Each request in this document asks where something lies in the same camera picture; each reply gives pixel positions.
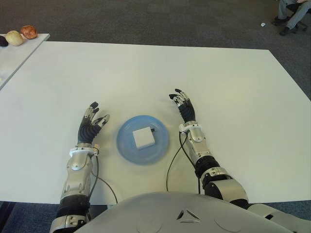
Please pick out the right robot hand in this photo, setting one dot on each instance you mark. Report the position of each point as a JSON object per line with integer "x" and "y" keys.
{"x": 187, "y": 111}

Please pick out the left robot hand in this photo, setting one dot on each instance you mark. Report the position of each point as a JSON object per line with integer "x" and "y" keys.
{"x": 87, "y": 131}

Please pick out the white charger block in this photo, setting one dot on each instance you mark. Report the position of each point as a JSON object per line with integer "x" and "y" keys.
{"x": 143, "y": 138}

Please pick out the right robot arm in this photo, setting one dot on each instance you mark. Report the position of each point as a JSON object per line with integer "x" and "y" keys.
{"x": 200, "y": 145}

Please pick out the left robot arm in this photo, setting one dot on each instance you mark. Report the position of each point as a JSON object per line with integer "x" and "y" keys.
{"x": 77, "y": 174}

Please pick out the blue round plate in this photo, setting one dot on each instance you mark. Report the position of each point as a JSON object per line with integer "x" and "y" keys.
{"x": 126, "y": 148}

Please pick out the white side table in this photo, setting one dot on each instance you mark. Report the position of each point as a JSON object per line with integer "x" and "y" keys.
{"x": 17, "y": 58}

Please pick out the grey robot torso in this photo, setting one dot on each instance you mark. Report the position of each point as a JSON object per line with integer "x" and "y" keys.
{"x": 170, "y": 213}

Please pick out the reddish brown bread roll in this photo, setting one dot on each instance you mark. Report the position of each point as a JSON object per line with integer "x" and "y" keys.
{"x": 29, "y": 32}

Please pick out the black round object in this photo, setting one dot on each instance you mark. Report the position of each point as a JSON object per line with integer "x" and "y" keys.
{"x": 3, "y": 41}

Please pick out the seated person in jeans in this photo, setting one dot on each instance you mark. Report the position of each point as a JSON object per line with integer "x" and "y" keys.
{"x": 295, "y": 17}

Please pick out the black office chair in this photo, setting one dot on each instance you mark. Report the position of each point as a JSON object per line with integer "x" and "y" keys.
{"x": 303, "y": 25}

